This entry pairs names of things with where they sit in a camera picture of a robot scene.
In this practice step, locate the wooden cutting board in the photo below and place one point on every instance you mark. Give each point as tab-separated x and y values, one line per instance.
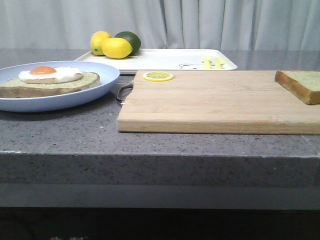
216	102

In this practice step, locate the green lime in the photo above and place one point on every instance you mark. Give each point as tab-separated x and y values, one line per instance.
132	38

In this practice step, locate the bread slice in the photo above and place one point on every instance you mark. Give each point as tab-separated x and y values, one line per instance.
304	84
16	88

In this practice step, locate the metal cutting board handle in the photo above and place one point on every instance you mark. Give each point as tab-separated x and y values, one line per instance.
124	91

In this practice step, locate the white curtain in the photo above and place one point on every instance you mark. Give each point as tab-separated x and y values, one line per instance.
259	25

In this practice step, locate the blue round plate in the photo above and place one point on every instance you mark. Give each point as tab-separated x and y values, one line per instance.
108	78

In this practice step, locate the yellow lemon slice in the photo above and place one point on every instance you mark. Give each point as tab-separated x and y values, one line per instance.
158	76

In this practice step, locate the fried egg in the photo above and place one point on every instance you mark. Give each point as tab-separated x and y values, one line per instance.
50	75

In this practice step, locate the white rectangular tray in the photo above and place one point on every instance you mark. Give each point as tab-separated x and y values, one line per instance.
164	59

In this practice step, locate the front yellow lemon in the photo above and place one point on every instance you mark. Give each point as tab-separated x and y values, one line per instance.
116	48

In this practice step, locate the back yellow lemon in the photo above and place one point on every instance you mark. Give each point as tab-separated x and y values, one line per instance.
96	41

